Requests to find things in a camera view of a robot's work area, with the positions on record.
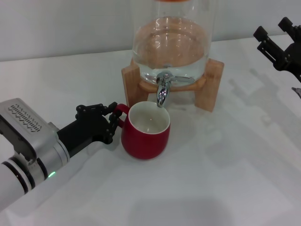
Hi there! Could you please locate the wooden dispenser stand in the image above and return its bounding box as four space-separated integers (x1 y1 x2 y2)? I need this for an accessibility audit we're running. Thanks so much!
121 58 224 113

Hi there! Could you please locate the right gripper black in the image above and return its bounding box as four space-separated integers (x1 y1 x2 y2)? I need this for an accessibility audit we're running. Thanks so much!
253 16 301 83

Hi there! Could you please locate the glass water dispenser jar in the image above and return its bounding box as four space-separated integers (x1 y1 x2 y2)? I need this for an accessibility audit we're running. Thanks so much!
131 0 216 85

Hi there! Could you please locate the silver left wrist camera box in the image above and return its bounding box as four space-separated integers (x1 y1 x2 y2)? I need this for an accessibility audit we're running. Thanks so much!
0 98 58 161

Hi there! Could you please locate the chrome faucet tap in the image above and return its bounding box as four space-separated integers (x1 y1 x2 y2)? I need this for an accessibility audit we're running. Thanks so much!
156 72 195 108

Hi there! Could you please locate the red cup white inside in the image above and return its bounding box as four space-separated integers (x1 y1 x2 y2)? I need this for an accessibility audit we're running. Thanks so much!
115 101 171 160

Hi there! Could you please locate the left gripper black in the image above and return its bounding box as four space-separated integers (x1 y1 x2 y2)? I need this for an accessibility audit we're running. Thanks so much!
56 102 121 159

